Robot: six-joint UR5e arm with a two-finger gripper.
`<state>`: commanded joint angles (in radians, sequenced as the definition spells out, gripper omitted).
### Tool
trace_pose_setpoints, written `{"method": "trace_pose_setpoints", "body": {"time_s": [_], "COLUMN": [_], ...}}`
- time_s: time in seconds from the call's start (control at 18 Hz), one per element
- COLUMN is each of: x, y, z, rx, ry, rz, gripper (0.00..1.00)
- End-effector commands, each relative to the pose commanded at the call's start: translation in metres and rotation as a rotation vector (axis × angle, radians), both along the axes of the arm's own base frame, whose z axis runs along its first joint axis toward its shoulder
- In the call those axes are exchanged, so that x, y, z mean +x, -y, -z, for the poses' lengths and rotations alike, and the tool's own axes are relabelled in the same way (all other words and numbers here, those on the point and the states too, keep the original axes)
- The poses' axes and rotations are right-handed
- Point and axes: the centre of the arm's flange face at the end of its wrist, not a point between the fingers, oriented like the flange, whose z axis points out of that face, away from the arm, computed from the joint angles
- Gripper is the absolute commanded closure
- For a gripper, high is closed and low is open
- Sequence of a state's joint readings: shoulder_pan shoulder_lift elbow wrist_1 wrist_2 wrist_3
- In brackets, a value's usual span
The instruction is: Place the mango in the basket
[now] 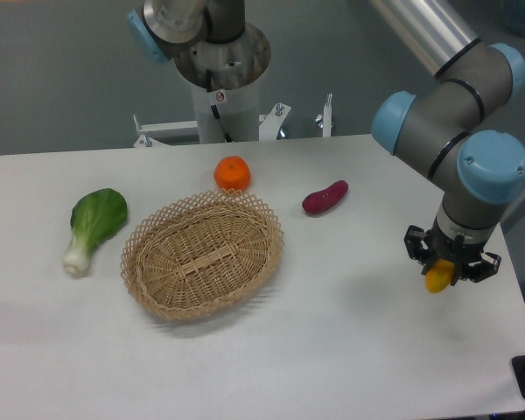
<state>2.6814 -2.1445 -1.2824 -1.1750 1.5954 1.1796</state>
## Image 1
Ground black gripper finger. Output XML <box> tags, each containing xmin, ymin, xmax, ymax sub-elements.
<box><xmin>450</xmin><ymin>252</ymin><xmax>501</xmax><ymax>285</ymax></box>
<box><xmin>403</xmin><ymin>225</ymin><xmax>434</xmax><ymax>275</ymax></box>

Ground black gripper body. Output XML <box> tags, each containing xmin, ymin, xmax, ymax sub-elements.
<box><xmin>423</xmin><ymin>227</ymin><xmax>486</xmax><ymax>270</ymax></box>

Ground yellow mango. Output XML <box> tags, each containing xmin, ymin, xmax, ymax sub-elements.
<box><xmin>424</xmin><ymin>259</ymin><xmax>455</xmax><ymax>294</ymax></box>

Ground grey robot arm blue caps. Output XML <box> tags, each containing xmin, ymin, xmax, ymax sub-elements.
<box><xmin>127</xmin><ymin>1</ymin><xmax>525</xmax><ymax>291</ymax></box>

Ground woven wicker basket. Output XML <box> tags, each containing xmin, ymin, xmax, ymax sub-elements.
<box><xmin>121</xmin><ymin>190</ymin><xmax>284</xmax><ymax>321</ymax></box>

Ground purple sweet potato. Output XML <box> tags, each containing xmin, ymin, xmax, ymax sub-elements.
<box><xmin>302</xmin><ymin>180</ymin><xmax>349</xmax><ymax>215</ymax></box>

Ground orange tangerine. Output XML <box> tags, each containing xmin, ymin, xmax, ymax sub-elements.
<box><xmin>213</xmin><ymin>156</ymin><xmax>251</xmax><ymax>191</ymax></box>

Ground green bok choy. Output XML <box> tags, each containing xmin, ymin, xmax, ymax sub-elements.
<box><xmin>62</xmin><ymin>188</ymin><xmax>128</xmax><ymax>277</ymax></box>

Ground white clamp post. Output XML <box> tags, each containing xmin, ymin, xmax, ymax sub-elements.
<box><xmin>315</xmin><ymin>93</ymin><xmax>333</xmax><ymax>137</ymax></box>

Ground white metal base bracket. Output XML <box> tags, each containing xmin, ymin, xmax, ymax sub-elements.
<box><xmin>132</xmin><ymin>102</ymin><xmax>292</xmax><ymax>148</ymax></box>

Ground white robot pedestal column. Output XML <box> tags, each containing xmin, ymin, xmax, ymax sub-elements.
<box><xmin>190</xmin><ymin>83</ymin><xmax>260</xmax><ymax>143</ymax></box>

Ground black cable on pedestal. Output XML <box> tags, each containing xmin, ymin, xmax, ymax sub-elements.
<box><xmin>205</xmin><ymin>68</ymin><xmax>234</xmax><ymax>144</ymax></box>

